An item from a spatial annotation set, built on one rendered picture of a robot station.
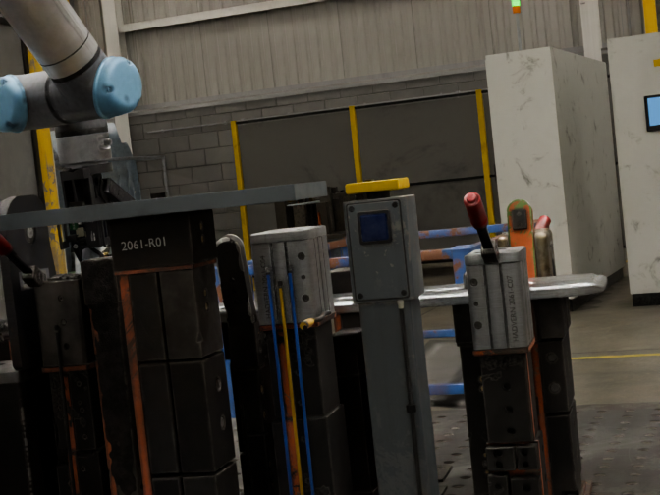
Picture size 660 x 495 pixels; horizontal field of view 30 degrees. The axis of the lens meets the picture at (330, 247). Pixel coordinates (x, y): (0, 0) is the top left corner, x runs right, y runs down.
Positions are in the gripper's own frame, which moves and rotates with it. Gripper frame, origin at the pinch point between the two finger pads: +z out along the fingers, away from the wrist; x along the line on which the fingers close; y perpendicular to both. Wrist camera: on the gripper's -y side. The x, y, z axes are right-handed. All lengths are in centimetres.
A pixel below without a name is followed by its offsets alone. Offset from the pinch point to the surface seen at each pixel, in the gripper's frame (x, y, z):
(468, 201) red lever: 59, 31, -12
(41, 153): -177, -315, -17
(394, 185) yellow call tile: 52, 35, -15
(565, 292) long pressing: 66, 9, 3
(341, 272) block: 31.5, -13.5, 1.0
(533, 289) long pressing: 63, 9, 2
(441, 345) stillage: -4, -271, 69
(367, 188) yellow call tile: 49, 35, -15
